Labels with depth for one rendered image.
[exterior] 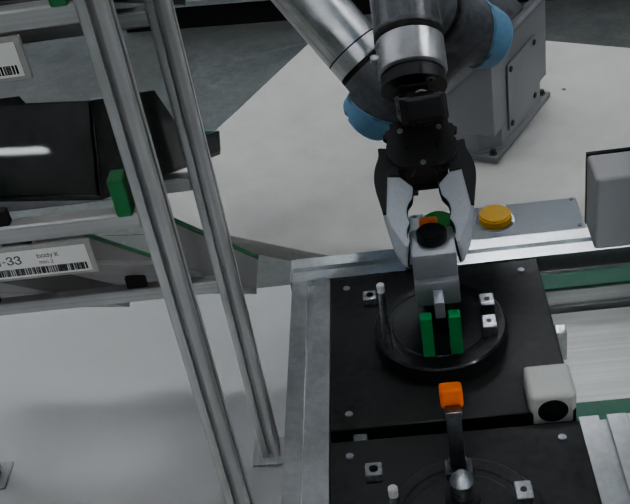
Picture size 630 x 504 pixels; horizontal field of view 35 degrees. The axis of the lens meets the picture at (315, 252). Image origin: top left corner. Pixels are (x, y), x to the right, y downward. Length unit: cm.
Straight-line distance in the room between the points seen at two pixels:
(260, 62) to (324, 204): 251
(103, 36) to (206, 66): 339
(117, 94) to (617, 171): 40
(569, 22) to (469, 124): 250
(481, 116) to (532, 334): 53
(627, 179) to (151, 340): 71
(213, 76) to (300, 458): 306
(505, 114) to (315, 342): 59
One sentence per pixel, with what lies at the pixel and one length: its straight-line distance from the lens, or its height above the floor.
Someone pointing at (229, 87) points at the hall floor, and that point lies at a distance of 385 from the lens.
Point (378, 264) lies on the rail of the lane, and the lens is 121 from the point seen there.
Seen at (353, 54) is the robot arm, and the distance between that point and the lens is 123.
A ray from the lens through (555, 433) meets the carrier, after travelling 98.
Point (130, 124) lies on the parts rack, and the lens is 69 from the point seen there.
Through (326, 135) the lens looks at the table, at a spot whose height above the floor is 86.
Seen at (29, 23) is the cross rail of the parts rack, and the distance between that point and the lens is 67.
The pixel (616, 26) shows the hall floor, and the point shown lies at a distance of 397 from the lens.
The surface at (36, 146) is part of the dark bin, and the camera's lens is 79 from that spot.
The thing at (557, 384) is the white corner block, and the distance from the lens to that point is 100.
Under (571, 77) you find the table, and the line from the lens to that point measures 179.
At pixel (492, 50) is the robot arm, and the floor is 116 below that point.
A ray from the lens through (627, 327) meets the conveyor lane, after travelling 118.
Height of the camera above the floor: 169
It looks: 36 degrees down
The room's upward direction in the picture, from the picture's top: 10 degrees counter-clockwise
